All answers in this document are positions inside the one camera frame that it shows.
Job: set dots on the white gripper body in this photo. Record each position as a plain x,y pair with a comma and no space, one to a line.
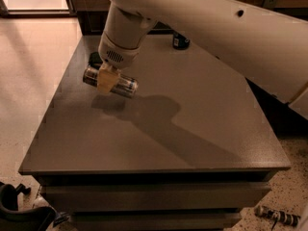
115,57

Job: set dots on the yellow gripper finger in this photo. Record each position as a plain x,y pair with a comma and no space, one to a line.
107,78

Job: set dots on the silver redbull can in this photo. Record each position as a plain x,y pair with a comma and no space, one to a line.
126,86

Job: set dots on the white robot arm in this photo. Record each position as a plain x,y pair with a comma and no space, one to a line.
268,48

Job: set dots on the blue pepsi can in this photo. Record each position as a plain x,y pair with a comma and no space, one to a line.
179,42

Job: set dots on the green yellow sponge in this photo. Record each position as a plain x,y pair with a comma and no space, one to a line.
95,60

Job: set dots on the grey drawer cabinet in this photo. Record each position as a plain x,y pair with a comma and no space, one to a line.
188,152

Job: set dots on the striped black white cylinder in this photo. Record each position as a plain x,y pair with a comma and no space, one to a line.
262,211

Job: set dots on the right metal bracket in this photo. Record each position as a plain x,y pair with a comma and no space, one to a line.
269,4

